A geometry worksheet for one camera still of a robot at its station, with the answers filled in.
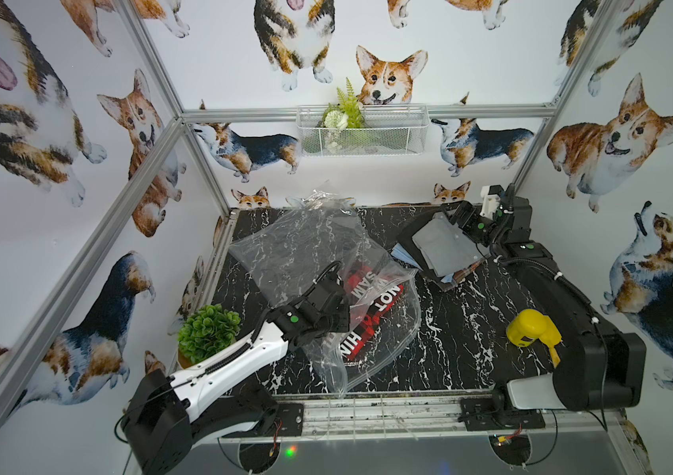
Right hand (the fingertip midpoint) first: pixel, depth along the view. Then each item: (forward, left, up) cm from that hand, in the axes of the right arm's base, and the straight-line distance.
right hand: (446, 207), depth 80 cm
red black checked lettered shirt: (-13, +21, -27) cm, 37 cm away
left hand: (-22, +26, -17) cm, 38 cm away
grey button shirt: (0, -3, -19) cm, 19 cm away
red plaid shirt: (-3, -10, -29) cm, 31 cm away
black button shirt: (-7, -3, -29) cm, 30 cm away
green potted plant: (-30, +61, -12) cm, 69 cm away
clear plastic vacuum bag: (+16, +42, -29) cm, 53 cm away
